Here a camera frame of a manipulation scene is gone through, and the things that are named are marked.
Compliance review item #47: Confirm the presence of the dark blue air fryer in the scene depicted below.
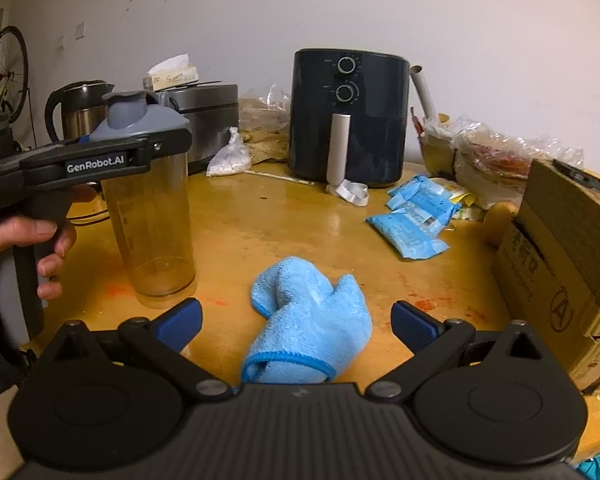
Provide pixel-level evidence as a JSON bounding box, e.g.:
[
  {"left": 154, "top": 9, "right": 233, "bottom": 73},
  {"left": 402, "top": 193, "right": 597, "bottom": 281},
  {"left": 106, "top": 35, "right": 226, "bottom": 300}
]
[{"left": 286, "top": 48, "right": 411, "bottom": 189}]

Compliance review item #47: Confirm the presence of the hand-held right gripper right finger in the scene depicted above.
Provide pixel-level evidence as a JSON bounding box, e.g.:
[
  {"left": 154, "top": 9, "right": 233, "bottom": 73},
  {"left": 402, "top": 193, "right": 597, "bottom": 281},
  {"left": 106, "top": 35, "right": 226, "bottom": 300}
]
[{"left": 364, "top": 300, "right": 557, "bottom": 404}]

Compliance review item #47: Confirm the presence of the cardboard box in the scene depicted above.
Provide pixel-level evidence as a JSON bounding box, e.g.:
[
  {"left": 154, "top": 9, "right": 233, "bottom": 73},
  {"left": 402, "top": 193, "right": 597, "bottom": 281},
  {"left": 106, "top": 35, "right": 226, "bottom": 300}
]
[{"left": 490, "top": 158, "right": 600, "bottom": 393}]

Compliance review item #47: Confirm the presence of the yellow fruit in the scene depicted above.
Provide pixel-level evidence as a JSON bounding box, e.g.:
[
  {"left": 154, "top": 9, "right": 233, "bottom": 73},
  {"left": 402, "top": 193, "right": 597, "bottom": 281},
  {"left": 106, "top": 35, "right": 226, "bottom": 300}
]
[{"left": 482, "top": 201, "right": 521, "bottom": 248}]

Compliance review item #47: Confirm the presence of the white strap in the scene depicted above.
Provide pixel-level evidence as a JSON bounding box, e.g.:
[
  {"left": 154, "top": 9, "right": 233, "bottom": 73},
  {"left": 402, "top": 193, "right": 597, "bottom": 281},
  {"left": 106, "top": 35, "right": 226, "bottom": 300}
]
[{"left": 326, "top": 178, "right": 370, "bottom": 207}]

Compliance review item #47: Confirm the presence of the white tube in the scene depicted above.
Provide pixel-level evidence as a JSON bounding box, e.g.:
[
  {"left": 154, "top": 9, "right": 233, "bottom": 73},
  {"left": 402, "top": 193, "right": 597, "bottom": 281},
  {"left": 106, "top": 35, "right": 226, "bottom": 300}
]
[{"left": 409, "top": 65, "right": 438, "bottom": 121}]

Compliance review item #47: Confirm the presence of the blue snack packet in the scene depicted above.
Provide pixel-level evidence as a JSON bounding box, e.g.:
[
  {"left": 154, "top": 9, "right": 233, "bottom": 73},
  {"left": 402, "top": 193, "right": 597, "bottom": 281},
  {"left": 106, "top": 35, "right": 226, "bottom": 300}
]
[
  {"left": 387, "top": 174, "right": 461, "bottom": 208},
  {"left": 365, "top": 208, "right": 451, "bottom": 261},
  {"left": 385, "top": 192, "right": 462, "bottom": 231}
]

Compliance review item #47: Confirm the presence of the light blue microfibre cloth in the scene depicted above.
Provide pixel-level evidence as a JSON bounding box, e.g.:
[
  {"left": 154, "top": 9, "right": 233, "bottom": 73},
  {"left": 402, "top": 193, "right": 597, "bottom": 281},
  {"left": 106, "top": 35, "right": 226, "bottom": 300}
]
[{"left": 240, "top": 256, "right": 373, "bottom": 385}]

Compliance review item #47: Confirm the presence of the bicycle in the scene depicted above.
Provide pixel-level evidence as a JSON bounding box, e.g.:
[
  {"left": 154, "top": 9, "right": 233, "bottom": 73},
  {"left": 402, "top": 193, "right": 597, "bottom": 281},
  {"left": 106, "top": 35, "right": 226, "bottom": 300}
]
[{"left": 0, "top": 25, "right": 31, "bottom": 151}]

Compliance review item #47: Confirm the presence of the clear plastic bag with food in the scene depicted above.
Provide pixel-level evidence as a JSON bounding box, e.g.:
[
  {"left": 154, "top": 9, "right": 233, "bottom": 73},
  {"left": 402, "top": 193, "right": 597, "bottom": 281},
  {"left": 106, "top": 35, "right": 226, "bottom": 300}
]
[{"left": 452, "top": 117, "right": 586, "bottom": 196}]

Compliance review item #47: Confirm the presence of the silver rice cooker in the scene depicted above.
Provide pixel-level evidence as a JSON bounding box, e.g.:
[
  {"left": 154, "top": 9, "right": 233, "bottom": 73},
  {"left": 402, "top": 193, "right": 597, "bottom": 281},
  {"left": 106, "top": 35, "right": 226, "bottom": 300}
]
[{"left": 155, "top": 82, "right": 241, "bottom": 176}]

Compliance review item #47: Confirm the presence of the steel electric kettle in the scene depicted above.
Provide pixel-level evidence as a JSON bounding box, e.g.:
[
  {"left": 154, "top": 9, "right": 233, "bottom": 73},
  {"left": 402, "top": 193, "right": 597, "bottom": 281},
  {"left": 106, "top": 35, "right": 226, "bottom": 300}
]
[{"left": 45, "top": 80, "right": 115, "bottom": 143}]

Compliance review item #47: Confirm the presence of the clear shaker bottle grey lid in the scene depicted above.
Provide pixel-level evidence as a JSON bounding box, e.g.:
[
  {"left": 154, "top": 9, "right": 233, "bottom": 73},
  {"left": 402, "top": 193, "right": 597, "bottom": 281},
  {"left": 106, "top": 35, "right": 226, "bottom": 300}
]
[{"left": 87, "top": 89, "right": 199, "bottom": 310}]

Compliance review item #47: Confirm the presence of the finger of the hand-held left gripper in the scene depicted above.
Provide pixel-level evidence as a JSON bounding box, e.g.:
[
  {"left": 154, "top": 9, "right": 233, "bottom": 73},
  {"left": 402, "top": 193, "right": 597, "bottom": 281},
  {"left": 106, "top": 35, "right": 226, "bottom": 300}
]
[{"left": 145, "top": 128, "right": 194, "bottom": 172}]

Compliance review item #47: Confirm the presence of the plastic bag with brown contents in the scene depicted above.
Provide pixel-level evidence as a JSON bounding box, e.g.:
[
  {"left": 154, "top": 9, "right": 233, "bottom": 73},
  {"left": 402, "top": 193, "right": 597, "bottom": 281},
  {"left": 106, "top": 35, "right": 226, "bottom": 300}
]
[{"left": 237, "top": 85, "right": 293, "bottom": 163}]

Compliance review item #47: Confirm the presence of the tissue box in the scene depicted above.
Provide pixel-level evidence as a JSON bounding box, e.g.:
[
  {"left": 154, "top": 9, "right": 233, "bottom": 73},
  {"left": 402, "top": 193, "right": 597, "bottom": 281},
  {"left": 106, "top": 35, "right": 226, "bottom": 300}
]
[{"left": 142, "top": 53, "right": 201, "bottom": 92}]

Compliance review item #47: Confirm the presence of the yellow packet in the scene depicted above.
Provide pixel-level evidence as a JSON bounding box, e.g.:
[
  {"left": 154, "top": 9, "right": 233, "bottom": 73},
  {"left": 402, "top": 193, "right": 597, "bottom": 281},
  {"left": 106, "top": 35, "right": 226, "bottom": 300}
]
[{"left": 447, "top": 182, "right": 483, "bottom": 221}]

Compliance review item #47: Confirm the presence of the black cable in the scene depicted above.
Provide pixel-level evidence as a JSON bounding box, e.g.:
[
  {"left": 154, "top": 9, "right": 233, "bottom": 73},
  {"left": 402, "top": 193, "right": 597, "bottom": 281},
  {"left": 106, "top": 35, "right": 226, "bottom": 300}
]
[{"left": 66, "top": 195, "right": 112, "bottom": 226}]

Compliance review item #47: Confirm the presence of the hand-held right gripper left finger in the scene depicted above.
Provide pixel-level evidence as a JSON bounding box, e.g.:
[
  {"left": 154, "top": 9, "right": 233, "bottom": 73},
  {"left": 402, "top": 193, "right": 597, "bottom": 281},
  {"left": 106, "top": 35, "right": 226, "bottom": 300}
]
[{"left": 39, "top": 297, "right": 233, "bottom": 404}]

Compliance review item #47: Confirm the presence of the small bag of white grains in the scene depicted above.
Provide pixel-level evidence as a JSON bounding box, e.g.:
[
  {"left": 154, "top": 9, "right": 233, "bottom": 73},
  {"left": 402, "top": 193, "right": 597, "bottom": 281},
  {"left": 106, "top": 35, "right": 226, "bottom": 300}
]
[{"left": 206, "top": 126, "right": 253, "bottom": 178}]

